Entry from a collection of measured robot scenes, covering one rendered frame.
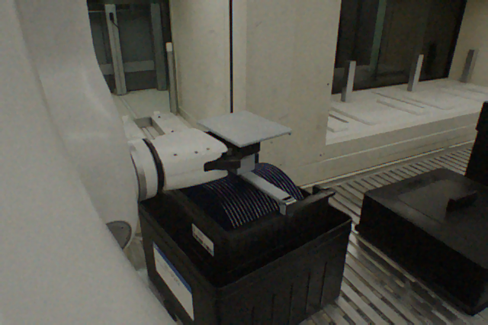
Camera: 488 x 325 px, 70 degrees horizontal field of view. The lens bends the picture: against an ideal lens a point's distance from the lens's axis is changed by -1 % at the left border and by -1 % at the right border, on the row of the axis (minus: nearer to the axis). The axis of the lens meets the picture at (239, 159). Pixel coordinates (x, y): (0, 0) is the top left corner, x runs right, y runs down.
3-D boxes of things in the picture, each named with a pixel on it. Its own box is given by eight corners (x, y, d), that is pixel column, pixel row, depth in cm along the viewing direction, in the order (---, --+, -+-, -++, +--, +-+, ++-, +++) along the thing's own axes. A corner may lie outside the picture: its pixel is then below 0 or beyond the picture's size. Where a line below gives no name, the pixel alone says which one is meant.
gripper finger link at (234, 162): (180, 166, 49) (200, 151, 54) (230, 177, 46) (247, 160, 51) (180, 158, 49) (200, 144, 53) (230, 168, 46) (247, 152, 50)
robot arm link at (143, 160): (119, 185, 52) (139, 179, 53) (142, 213, 45) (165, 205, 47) (110, 131, 48) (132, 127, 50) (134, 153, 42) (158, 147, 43)
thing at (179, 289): (144, 271, 72) (133, 198, 64) (252, 223, 86) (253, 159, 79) (219, 380, 51) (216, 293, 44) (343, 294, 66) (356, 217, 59)
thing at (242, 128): (164, 265, 72) (146, 117, 59) (244, 230, 83) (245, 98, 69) (232, 355, 54) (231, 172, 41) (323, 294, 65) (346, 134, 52)
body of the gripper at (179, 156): (132, 177, 53) (197, 158, 59) (161, 207, 45) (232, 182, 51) (125, 130, 50) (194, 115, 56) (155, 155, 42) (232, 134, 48)
